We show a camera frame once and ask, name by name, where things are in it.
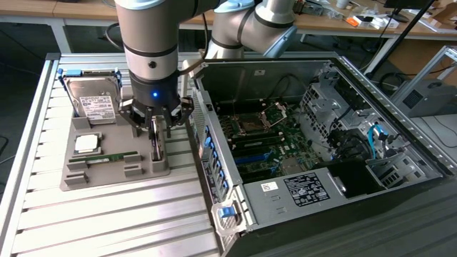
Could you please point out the black monitor stand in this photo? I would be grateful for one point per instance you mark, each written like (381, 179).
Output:
(396, 14)

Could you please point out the metal socket cover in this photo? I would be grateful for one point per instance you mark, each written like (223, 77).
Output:
(274, 113)

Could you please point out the orange small box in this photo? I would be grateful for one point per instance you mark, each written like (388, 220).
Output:
(352, 21)

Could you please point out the green motherboard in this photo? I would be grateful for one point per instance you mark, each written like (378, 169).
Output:
(289, 144)

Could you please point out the metal disk bay cage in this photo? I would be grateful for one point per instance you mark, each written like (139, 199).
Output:
(321, 104)

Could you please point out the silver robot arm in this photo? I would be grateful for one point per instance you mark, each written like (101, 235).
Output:
(149, 32)

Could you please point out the black tripod pole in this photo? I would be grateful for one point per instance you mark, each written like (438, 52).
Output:
(402, 37)

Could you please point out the cluttered wooden desk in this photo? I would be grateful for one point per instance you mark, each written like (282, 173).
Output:
(357, 29)

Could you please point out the blue case latch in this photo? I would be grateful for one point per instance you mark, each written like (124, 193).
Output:
(225, 212)

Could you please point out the blue disk caddy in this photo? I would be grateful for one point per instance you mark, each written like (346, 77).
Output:
(73, 72)

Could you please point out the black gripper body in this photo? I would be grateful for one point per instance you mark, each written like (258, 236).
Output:
(153, 91)

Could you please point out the grey power supply unit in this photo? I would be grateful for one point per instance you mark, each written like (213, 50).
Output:
(281, 198)

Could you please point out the graphics card with metal bracket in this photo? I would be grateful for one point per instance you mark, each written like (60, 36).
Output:
(157, 144)

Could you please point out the black RAM stick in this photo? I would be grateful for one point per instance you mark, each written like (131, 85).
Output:
(257, 142)

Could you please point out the silver CPU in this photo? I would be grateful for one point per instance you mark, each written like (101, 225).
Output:
(87, 143)

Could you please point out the open black PC case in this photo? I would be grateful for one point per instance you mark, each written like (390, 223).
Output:
(270, 206)

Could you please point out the wooden desk with white frame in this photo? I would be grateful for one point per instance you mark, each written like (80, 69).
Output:
(71, 10)

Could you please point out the grey computer tower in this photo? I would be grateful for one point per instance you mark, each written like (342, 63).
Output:
(425, 99)

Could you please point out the green RAM stick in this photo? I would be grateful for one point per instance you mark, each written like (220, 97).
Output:
(107, 157)

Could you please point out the grey parts rack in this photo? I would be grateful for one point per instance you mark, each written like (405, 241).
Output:
(113, 174)

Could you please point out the CPU socket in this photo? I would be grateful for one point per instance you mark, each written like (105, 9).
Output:
(252, 123)

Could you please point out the silver hard disk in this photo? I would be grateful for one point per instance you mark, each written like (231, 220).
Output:
(95, 104)

